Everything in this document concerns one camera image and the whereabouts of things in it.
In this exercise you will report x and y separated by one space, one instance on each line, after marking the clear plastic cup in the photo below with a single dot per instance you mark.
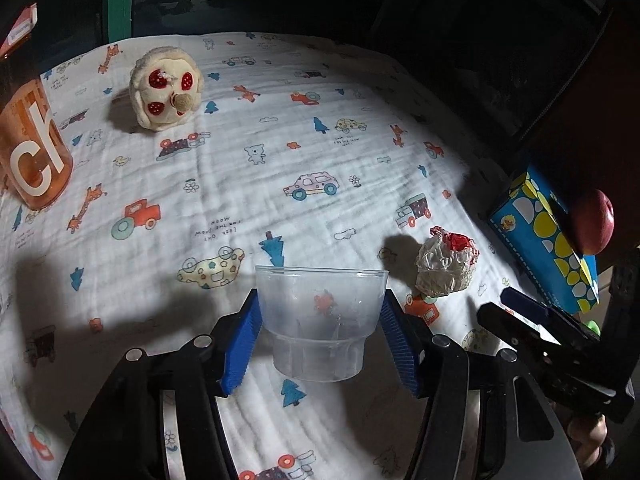
320 325

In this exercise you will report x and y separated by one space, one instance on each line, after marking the blue patterned tissue box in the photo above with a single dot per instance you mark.
545 240

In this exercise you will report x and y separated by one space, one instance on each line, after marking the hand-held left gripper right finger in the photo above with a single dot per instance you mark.
400 345

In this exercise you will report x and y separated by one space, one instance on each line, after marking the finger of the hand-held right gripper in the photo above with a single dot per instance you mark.
510 332
530 307

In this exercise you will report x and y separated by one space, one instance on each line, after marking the cream plush toy red spots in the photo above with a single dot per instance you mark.
165 90

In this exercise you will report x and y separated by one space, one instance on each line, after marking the white printed cloth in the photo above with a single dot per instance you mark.
250 185

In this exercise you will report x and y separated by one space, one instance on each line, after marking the person's right hand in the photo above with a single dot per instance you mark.
590 435

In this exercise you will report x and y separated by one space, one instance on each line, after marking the red apple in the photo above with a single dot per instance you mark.
592 222

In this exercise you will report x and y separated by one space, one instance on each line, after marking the orange water bottle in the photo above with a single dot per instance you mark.
35 150

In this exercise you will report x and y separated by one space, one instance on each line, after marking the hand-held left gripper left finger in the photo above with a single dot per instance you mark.
242 345

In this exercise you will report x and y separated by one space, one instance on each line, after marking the brown wooden cabinet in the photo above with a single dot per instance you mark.
590 125

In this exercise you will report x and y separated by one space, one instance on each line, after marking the green plastic bin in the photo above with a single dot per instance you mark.
592 327

